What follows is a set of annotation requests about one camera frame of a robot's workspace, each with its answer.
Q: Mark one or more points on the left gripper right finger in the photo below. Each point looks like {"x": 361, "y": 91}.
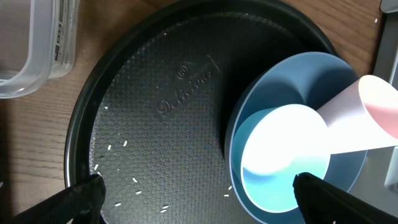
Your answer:
{"x": 322, "y": 203}

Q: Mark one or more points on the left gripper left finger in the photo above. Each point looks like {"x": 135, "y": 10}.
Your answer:
{"x": 80, "y": 203}

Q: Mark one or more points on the light blue bowl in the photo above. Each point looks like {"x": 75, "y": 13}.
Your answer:
{"x": 271, "y": 147}

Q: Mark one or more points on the pink cup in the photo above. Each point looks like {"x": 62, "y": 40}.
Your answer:
{"x": 362, "y": 117}

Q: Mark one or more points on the round black serving tray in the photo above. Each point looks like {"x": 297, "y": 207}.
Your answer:
{"x": 152, "y": 116}

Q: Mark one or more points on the dark blue plate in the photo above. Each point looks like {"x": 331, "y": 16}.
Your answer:
{"x": 311, "y": 79}

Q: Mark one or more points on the clear plastic bin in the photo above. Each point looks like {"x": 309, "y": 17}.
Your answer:
{"x": 38, "y": 43}

